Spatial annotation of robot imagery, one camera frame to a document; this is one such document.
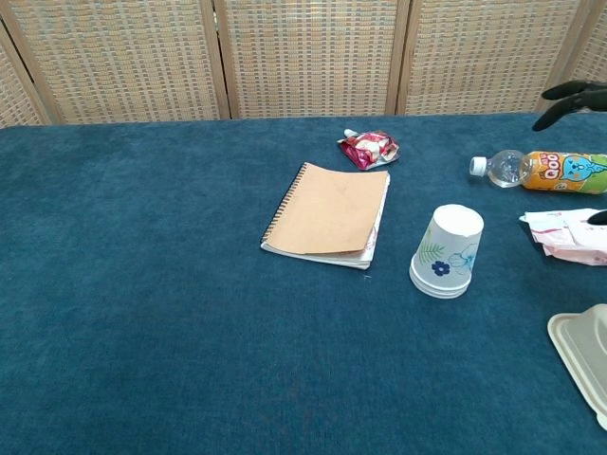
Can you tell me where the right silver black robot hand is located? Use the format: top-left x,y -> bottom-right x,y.
531,80 -> 607,227

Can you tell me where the woven folding screen panel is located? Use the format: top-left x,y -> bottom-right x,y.
396,0 -> 595,117
212,0 -> 411,120
0,0 -> 232,126
0,27 -> 48,127
552,0 -> 607,115

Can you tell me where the orange label plastic bottle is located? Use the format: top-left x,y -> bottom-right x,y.
469,149 -> 607,196

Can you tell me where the pink wet wipes pack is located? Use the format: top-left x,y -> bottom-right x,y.
519,207 -> 607,266

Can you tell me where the red drink pouch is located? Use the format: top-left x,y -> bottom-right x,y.
337,128 -> 400,171

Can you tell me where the beige takeaway food box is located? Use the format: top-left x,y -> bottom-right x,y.
546,303 -> 607,431

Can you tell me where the brown spiral notebook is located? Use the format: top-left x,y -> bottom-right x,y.
259,161 -> 392,271

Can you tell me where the blue table cloth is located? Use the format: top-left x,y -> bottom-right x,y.
0,112 -> 607,455

